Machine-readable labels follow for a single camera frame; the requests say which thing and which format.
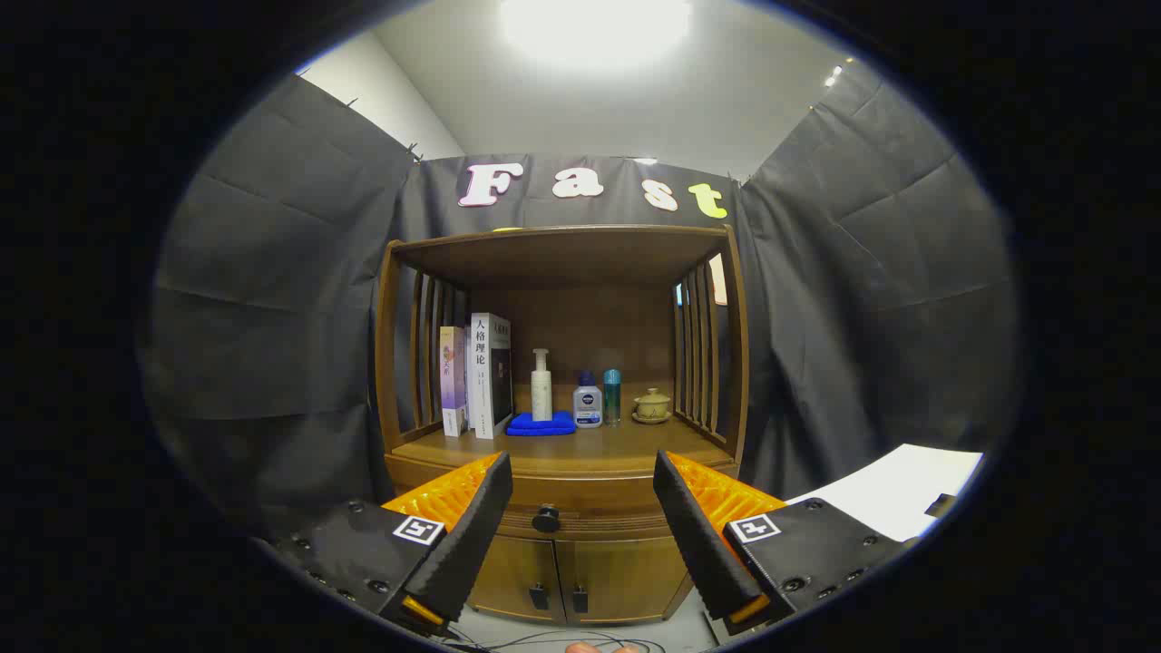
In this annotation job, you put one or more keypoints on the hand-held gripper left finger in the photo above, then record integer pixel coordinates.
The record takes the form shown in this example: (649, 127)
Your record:
(472, 535)

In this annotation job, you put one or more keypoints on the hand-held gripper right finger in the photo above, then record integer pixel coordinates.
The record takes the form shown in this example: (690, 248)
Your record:
(703, 544)

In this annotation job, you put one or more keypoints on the brown wooden drawer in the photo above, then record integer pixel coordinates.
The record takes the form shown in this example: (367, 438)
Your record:
(590, 499)

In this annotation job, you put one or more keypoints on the wooden cabinet door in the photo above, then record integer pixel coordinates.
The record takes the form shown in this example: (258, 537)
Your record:
(517, 571)
(626, 571)

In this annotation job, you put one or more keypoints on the wooden countertop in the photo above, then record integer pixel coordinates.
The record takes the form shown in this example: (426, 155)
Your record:
(617, 444)

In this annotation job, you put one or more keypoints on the brown wooden cabinet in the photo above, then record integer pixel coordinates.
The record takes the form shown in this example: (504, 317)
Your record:
(590, 317)

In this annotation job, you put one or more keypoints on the blue folded cloth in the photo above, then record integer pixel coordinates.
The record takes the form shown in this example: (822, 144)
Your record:
(540, 426)

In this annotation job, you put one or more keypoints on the yellow lidded teacup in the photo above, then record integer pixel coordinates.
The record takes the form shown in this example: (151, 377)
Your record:
(651, 405)

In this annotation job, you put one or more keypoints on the white thick book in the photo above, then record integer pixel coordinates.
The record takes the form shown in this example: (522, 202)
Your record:
(481, 381)

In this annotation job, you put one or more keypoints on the purple book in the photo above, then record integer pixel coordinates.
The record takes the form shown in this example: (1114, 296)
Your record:
(452, 381)

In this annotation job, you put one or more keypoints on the white pump bottle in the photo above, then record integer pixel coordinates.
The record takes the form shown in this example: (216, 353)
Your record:
(541, 394)

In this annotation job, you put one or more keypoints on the white bottle with blue cap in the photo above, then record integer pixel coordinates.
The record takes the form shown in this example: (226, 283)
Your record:
(588, 405)

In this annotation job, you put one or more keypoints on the teal slim bottle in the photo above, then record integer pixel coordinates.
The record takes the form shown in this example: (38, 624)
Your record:
(612, 394)

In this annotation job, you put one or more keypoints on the white flat board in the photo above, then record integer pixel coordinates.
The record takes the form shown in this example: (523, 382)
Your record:
(898, 490)

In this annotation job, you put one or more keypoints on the small black object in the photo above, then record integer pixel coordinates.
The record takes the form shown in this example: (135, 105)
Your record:
(941, 505)

